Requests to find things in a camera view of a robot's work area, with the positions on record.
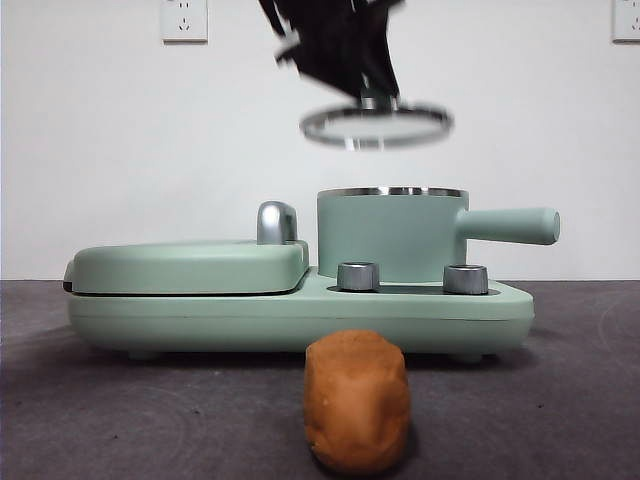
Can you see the mint green breakfast maker base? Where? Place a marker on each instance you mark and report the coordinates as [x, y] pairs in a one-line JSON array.
[[300, 320]]

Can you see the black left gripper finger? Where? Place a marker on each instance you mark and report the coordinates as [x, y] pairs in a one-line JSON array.
[[325, 45], [382, 50]]

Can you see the glass lid with green knob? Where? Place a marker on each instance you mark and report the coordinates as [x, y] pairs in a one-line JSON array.
[[375, 127]]

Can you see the brown potato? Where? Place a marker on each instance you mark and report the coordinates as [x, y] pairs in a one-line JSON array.
[[357, 400]]

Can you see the silver control knob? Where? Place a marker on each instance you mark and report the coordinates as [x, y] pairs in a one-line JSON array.
[[465, 279], [357, 276]]

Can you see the mint green steamer pot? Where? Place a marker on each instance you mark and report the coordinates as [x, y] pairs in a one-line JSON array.
[[390, 230]]

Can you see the white wall socket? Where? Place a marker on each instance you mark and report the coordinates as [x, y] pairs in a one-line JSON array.
[[184, 22], [627, 22]]

